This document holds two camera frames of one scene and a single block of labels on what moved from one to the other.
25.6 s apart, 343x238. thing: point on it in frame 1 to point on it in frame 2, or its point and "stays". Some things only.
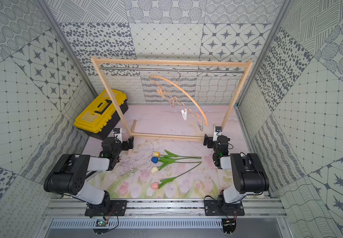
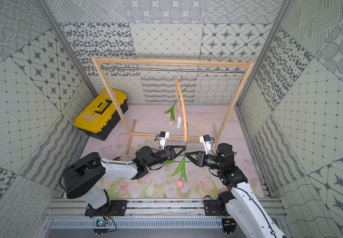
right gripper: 210,141 to 200,157
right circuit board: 229,225 stays
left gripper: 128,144 to 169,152
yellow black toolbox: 98,118 stays
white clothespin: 184,114 to 179,122
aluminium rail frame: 268,207 stays
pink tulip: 156,186 to 182,168
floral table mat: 168,160 stays
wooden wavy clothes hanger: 171,95 to 184,114
